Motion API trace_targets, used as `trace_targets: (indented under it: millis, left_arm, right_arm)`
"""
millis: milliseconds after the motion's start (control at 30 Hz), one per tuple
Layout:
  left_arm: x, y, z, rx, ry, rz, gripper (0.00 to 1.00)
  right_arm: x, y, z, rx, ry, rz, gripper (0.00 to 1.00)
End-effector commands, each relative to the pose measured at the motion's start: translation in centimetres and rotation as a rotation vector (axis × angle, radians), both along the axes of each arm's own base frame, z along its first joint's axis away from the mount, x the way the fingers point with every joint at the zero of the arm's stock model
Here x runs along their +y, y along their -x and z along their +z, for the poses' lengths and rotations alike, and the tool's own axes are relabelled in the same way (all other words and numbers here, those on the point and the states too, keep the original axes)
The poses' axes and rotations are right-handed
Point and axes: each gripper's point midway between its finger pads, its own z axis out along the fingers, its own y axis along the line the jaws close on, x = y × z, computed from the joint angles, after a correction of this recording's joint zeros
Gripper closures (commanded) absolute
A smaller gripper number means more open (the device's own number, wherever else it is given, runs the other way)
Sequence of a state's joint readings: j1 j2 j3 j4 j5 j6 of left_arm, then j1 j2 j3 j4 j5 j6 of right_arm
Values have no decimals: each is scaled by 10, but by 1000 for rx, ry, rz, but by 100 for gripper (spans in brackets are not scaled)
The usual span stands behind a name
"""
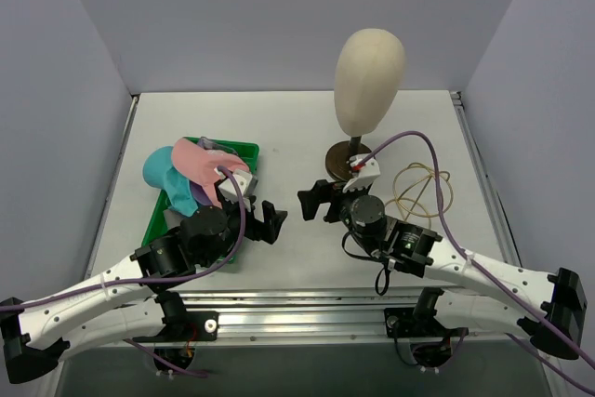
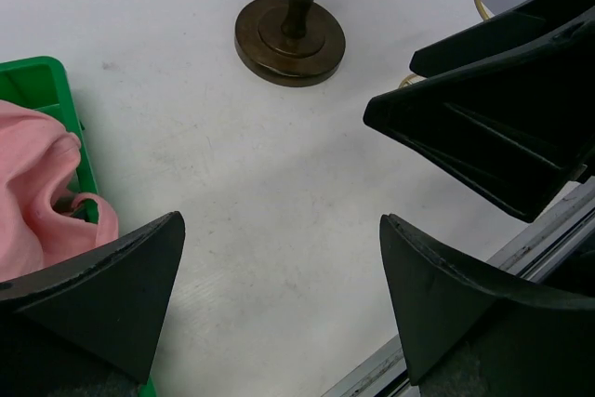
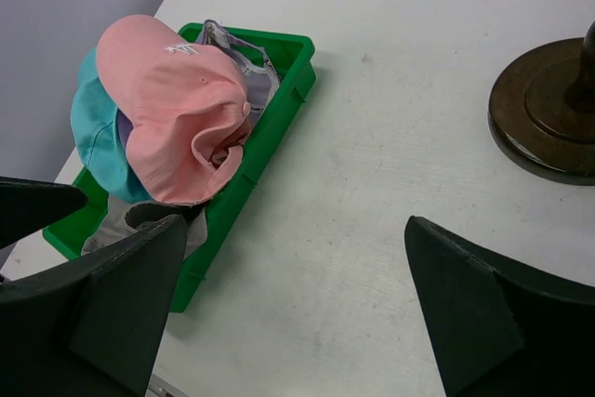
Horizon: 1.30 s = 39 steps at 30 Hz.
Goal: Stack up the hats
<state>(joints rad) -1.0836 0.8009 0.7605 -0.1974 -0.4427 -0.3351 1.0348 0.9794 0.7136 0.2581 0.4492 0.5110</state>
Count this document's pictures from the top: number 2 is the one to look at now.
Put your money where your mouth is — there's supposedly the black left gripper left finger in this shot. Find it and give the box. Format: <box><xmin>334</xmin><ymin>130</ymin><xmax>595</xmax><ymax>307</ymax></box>
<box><xmin>1</xmin><ymin>211</ymin><xmax>185</xmax><ymax>396</ymax></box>

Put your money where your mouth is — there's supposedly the mannequin head stand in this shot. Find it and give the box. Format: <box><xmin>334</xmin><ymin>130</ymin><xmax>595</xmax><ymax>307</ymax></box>
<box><xmin>234</xmin><ymin>0</ymin><xmax>346</xmax><ymax>87</ymax></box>

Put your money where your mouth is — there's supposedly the green plastic tray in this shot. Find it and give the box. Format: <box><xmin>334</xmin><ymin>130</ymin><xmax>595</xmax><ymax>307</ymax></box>
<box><xmin>1</xmin><ymin>56</ymin><xmax>157</xmax><ymax>397</ymax></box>

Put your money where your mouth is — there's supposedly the pink baseball cap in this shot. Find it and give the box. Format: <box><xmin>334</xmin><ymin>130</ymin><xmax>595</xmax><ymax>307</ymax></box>
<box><xmin>1</xmin><ymin>101</ymin><xmax>119</xmax><ymax>282</ymax></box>

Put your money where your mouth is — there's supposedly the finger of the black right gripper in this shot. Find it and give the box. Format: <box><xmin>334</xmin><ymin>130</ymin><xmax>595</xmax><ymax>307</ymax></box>
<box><xmin>363</xmin><ymin>20</ymin><xmax>594</xmax><ymax>222</ymax></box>
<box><xmin>409</xmin><ymin>0</ymin><xmax>594</xmax><ymax>76</ymax></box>

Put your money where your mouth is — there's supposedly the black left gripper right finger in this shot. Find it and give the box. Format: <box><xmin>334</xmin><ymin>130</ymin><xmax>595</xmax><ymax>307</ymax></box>
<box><xmin>379</xmin><ymin>215</ymin><xmax>594</xmax><ymax>396</ymax></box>

